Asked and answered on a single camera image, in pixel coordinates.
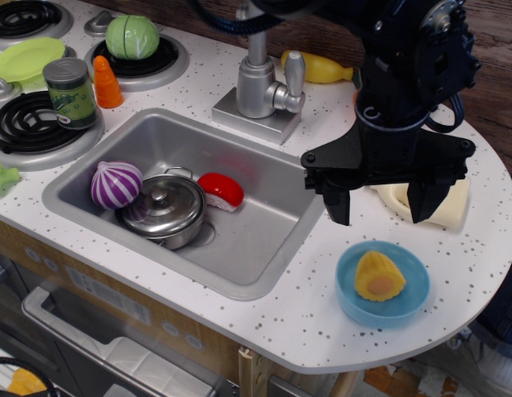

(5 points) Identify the silver stove knob left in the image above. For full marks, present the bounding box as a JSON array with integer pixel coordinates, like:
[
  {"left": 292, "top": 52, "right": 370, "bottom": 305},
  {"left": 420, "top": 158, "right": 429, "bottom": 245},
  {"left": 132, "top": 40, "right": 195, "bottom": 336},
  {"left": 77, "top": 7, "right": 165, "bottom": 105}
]
[{"left": 0, "top": 78, "right": 22, "bottom": 105}]

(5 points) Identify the light blue plastic bowl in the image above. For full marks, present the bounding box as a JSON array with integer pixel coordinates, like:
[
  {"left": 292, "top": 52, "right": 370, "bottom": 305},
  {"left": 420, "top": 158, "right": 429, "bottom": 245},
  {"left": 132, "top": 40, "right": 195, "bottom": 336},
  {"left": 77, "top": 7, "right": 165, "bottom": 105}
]
[{"left": 335, "top": 241, "right": 430, "bottom": 328}]

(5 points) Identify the black burner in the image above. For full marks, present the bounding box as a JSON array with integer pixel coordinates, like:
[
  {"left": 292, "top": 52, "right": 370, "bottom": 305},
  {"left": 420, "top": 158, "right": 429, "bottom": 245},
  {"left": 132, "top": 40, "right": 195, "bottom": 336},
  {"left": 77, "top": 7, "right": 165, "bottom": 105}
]
[
  {"left": 0, "top": 1, "right": 73, "bottom": 40},
  {"left": 0, "top": 91, "right": 104, "bottom": 171},
  {"left": 84, "top": 34, "right": 189, "bottom": 93}
]

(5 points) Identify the red toy cheese wedge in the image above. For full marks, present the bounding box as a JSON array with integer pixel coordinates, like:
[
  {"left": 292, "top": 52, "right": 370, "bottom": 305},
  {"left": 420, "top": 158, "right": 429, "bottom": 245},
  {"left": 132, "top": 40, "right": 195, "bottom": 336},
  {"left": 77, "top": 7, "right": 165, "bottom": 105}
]
[{"left": 197, "top": 173, "right": 244, "bottom": 213}]

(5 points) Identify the silver toy faucet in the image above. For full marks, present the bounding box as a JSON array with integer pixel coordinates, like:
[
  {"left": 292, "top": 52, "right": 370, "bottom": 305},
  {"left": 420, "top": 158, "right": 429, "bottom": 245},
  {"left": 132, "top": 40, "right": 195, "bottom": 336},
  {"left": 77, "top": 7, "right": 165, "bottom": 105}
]
[{"left": 211, "top": 31, "right": 306, "bottom": 146}]

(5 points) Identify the orange toy carrot tip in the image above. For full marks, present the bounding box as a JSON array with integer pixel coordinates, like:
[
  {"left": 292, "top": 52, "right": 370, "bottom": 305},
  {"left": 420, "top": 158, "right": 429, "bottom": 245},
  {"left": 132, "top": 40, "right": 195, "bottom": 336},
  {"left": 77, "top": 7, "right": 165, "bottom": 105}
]
[{"left": 93, "top": 55, "right": 123, "bottom": 108}]

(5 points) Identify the black rear right burner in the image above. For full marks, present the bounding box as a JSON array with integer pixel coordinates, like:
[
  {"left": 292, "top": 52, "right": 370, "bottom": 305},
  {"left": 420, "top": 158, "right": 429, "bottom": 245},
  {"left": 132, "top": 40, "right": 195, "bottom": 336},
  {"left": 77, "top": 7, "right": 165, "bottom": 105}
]
[{"left": 84, "top": 34, "right": 189, "bottom": 93}]

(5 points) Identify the yellow object on floor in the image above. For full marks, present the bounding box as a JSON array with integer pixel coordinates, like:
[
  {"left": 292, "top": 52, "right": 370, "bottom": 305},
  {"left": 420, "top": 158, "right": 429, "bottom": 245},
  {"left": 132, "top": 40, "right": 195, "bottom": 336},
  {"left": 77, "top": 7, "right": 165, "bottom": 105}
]
[{"left": 7, "top": 368, "right": 47, "bottom": 396}]

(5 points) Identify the green toy cabbage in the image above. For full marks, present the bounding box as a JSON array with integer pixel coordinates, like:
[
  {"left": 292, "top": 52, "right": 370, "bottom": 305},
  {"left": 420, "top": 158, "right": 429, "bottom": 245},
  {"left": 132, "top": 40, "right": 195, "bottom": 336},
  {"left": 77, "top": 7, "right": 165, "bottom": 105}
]
[{"left": 105, "top": 15, "right": 160, "bottom": 60}]

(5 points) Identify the black front left burner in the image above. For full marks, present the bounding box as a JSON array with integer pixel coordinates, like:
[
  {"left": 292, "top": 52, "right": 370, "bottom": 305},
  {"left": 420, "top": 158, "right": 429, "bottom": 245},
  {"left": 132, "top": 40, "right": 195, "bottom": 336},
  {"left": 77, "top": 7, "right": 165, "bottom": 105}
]
[{"left": 0, "top": 91, "right": 104, "bottom": 171}]

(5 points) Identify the light green plastic plate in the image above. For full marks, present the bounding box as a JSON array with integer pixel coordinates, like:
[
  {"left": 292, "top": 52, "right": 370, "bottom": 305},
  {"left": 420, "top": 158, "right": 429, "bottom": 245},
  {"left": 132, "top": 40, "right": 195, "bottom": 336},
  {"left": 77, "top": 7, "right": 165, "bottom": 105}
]
[{"left": 0, "top": 37, "right": 65, "bottom": 82}]

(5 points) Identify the yellow toy squeeze bottle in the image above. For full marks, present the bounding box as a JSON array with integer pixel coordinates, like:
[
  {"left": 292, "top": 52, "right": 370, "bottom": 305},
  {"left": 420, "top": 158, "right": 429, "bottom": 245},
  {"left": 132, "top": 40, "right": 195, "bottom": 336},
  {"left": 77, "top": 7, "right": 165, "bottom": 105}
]
[{"left": 280, "top": 50, "right": 356, "bottom": 84}]

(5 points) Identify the silver stove knob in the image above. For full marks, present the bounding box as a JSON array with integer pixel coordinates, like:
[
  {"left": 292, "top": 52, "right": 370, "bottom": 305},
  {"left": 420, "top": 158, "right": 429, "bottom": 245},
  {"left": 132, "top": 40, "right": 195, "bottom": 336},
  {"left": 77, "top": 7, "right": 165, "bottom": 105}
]
[
  {"left": 0, "top": 78, "right": 22, "bottom": 105},
  {"left": 84, "top": 11, "right": 114, "bottom": 37}
]

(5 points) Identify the black rear left burner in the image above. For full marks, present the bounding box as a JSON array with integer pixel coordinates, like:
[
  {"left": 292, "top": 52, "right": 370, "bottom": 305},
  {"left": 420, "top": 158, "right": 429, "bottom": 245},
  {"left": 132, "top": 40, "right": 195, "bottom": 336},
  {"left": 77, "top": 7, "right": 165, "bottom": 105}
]
[{"left": 0, "top": 1, "right": 73, "bottom": 40}]

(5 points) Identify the steel pot with lid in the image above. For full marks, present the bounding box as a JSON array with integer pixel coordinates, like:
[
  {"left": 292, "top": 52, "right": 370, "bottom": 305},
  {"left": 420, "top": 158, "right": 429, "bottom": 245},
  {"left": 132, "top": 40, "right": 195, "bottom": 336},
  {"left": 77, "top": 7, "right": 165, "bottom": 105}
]
[{"left": 116, "top": 166, "right": 207, "bottom": 250}]

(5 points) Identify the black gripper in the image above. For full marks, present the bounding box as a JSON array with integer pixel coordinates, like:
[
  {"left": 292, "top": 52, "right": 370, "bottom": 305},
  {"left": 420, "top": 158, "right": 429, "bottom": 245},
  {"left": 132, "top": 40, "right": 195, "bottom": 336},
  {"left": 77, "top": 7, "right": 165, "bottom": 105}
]
[{"left": 301, "top": 121, "right": 476, "bottom": 226}]

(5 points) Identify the yellow toy corn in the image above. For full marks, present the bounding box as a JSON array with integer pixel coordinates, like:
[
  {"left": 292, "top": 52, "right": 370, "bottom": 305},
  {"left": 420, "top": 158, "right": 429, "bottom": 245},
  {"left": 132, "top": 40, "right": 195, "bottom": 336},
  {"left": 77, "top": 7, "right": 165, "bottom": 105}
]
[{"left": 354, "top": 251, "right": 406, "bottom": 302}]

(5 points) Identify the silver oven door handle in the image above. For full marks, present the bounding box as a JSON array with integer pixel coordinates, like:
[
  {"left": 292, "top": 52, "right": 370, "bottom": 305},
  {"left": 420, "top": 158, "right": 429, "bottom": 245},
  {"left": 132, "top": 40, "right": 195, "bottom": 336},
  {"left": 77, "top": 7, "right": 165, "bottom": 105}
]
[{"left": 22, "top": 287, "right": 219, "bottom": 396}]

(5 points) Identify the purple striped toy onion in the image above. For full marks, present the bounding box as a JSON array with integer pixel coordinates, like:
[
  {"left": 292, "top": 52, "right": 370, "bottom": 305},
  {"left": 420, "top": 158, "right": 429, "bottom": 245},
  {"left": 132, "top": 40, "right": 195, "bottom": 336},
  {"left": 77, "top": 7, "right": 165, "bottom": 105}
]
[{"left": 90, "top": 161, "right": 143, "bottom": 210}]

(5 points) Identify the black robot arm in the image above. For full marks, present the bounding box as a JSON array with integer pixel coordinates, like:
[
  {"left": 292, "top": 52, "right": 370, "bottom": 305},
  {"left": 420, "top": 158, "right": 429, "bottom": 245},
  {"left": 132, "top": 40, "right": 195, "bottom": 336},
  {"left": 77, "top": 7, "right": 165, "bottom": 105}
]
[{"left": 191, "top": 1, "right": 481, "bottom": 225}]

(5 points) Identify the silver toy sink basin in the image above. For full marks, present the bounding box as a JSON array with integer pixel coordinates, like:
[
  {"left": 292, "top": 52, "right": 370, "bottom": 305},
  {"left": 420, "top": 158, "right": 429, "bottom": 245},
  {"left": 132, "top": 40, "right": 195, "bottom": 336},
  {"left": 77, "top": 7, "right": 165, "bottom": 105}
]
[{"left": 42, "top": 109, "right": 323, "bottom": 300}]

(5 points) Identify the green toy pea can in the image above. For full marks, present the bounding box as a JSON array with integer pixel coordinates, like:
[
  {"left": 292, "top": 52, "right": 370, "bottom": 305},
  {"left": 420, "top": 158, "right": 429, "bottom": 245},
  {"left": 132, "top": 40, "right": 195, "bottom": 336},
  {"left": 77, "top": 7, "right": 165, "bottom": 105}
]
[{"left": 42, "top": 57, "right": 98, "bottom": 130}]

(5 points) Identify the cream toy detergent bottle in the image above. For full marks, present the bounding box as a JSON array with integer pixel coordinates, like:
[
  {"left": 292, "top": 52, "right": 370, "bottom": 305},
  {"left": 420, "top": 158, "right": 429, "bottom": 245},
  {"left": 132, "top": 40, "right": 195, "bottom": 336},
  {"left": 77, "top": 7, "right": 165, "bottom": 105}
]
[{"left": 371, "top": 177, "right": 471, "bottom": 228}]

